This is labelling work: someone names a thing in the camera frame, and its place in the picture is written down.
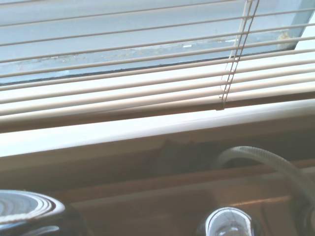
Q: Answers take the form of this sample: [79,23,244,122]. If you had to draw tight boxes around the white braided hose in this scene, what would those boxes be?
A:
[216,146,315,210]

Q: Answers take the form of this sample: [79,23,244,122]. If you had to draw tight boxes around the white window frame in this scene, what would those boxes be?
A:
[0,0,315,190]

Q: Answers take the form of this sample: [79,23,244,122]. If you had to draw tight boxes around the wide white window blind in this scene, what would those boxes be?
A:
[0,0,315,134]

